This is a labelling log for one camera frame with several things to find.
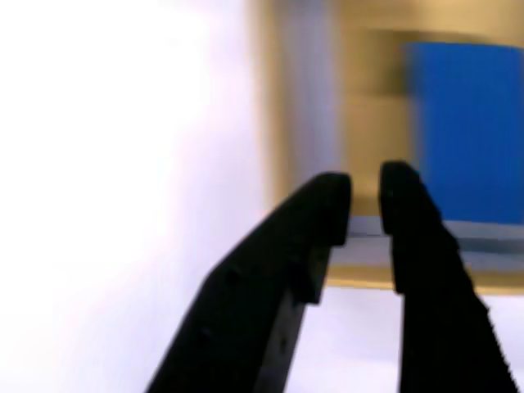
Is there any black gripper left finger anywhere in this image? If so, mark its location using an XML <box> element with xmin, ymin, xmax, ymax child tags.
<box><xmin>147</xmin><ymin>172</ymin><xmax>353</xmax><ymax>393</ymax></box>

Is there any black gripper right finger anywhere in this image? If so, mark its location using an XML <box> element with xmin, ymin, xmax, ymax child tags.
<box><xmin>378</xmin><ymin>160</ymin><xmax>520</xmax><ymax>393</ymax></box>

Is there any yellow box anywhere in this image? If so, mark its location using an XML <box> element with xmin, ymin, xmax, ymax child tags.
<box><xmin>247</xmin><ymin>0</ymin><xmax>524</xmax><ymax>298</ymax></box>

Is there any blue block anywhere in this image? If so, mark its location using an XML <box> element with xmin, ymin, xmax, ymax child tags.
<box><xmin>403</xmin><ymin>40</ymin><xmax>524</xmax><ymax>227</ymax></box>

